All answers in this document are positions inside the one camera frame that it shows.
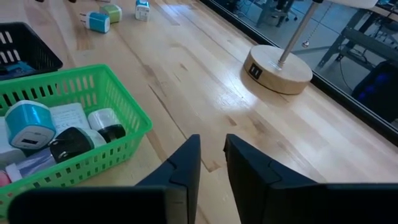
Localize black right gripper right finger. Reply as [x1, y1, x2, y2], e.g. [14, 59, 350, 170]
[223, 133, 398, 224]

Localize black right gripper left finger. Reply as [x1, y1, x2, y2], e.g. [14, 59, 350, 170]
[7, 134, 201, 224]

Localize white black USB charger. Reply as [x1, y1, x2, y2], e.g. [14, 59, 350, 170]
[87, 107, 127, 143]

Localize white black-faced USB charger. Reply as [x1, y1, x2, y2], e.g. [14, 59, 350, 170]
[49, 126, 108, 164]

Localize purple USB charger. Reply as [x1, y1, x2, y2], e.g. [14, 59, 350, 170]
[5, 147, 58, 183]

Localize teal white USB charger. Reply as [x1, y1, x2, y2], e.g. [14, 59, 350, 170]
[4, 100, 58, 154]
[79, 11, 111, 34]

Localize green plastic basket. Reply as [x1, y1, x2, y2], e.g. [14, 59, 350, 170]
[0, 63, 154, 218]

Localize white shade wooden base lamp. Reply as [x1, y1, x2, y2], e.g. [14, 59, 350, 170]
[243, 0, 379, 95]

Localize black lit computer tower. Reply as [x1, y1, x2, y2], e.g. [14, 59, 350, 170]
[351, 60, 398, 124]

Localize black plastic basket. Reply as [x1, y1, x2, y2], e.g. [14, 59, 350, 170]
[0, 21, 64, 82]

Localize blue white USB charger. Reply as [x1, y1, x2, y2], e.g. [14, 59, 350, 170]
[134, 0, 151, 22]

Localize green USB charger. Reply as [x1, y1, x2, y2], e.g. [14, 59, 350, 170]
[99, 4, 123, 24]

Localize grey metal desk frame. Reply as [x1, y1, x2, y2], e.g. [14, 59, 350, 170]
[317, 6, 398, 72]

